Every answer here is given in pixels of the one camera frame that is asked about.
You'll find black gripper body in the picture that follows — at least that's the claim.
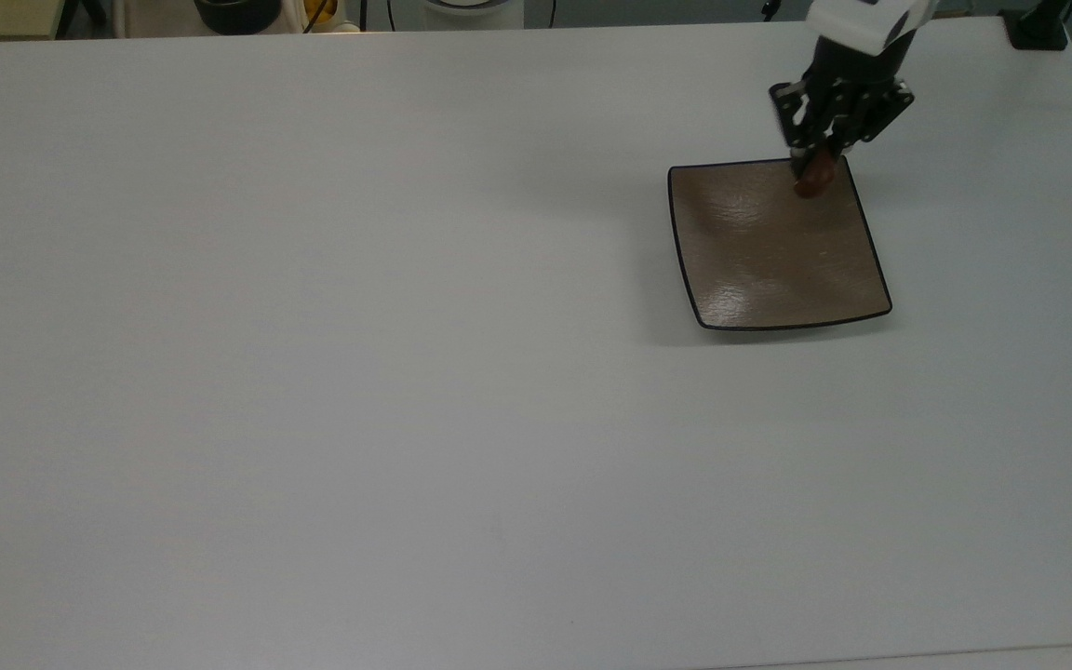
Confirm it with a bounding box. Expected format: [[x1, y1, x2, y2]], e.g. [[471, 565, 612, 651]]
[[804, 37, 907, 127]]

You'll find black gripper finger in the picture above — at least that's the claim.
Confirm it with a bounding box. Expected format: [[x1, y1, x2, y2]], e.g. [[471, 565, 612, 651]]
[[835, 81, 917, 155], [769, 81, 826, 179]]

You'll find small round brown food item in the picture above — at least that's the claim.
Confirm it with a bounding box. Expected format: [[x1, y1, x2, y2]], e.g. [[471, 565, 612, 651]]
[[794, 149, 838, 200]]

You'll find square brown ceramic plate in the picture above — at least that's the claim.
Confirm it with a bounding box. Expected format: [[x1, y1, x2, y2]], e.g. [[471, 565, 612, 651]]
[[667, 156, 894, 332]]

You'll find white round appliance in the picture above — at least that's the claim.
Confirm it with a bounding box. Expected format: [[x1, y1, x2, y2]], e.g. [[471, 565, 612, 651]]
[[422, 0, 526, 30]]

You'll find black round bucket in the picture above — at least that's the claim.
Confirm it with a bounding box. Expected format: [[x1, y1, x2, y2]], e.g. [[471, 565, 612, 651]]
[[193, 0, 283, 36]]

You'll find black stand base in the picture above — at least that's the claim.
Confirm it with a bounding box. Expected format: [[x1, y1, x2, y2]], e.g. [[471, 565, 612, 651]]
[[1001, 0, 1072, 52]]

